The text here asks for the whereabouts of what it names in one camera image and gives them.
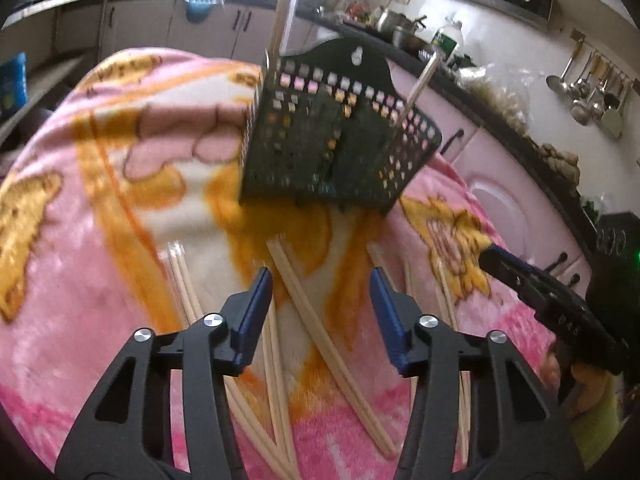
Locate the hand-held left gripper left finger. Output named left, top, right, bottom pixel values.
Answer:
left=52, top=266, right=274, bottom=480

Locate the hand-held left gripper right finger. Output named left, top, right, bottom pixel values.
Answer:
left=369, top=266, right=587, bottom=480

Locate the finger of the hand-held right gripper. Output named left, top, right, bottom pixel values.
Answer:
left=479, top=251, right=553, bottom=311
left=487, top=243, right=563, bottom=288

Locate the group of wooden chopsticks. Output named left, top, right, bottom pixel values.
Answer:
left=167, top=240, right=473, bottom=480

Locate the black perforated utensil holder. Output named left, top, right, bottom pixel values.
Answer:
left=239, top=37, right=444, bottom=218

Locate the long wooden chopstick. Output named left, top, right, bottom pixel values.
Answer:
left=406, top=52, right=441, bottom=111
left=267, top=0, right=291, bottom=68
left=282, top=0, right=303, bottom=58

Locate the person's right hand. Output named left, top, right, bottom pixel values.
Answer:
left=546, top=344, right=608, bottom=426

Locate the pile of ginger roots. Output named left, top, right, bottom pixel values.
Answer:
left=537, top=142, right=583, bottom=191

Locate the clear plastic bag of food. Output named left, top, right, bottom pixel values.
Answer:
left=462, top=67, right=533, bottom=133

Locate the pale kitchen spatula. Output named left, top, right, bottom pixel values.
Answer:
left=600, top=75, right=631, bottom=138

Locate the pink printed blanket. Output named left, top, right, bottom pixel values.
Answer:
left=0, top=47, right=581, bottom=480

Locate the steel ladle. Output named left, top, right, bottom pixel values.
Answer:
left=569, top=52, right=598, bottom=102
left=546, top=42, right=583, bottom=93

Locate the oil bottle with green label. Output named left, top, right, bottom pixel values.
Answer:
left=432, top=17, right=466, bottom=61

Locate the steel bowl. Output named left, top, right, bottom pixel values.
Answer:
left=392, top=27, right=431, bottom=53

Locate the steel pot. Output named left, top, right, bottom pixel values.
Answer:
left=376, top=7, right=416, bottom=36

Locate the cluster of condiment bottles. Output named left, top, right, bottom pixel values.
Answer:
left=345, top=0, right=376, bottom=23

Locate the blue cloth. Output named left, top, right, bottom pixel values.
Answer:
left=184, top=0, right=217, bottom=23

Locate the grey storage shelf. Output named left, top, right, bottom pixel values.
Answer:
left=0, top=0, right=108, bottom=146

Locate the blue packet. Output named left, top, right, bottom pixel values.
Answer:
left=0, top=52, right=28, bottom=116

